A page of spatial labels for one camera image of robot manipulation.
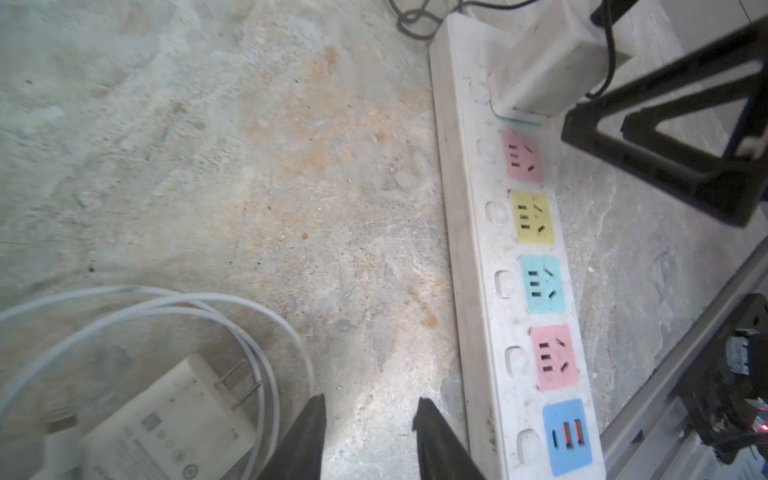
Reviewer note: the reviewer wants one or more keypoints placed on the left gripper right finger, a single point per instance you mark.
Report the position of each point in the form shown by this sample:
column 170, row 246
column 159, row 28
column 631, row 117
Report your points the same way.
column 440, row 453

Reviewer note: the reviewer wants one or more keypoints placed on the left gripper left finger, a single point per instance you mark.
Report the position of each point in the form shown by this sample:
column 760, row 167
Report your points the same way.
column 299, row 455

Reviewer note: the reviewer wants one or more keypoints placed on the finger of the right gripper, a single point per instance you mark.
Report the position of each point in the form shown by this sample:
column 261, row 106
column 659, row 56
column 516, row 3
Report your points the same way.
column 695, row 128

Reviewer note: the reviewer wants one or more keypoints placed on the colourful white power strip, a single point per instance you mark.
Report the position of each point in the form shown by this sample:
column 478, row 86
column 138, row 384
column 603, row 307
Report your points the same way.
column 527, row 392

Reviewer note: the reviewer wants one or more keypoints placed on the white charger with black cable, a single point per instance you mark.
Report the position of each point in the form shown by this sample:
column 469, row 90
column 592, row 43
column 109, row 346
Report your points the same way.
column 535, row 71

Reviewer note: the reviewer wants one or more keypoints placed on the white charger with coiled cable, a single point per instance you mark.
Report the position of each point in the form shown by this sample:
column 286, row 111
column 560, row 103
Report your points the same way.
column 186, row 425

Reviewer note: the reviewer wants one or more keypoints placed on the aluminium rail base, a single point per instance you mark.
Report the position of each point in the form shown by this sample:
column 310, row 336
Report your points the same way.
column 703, row 412

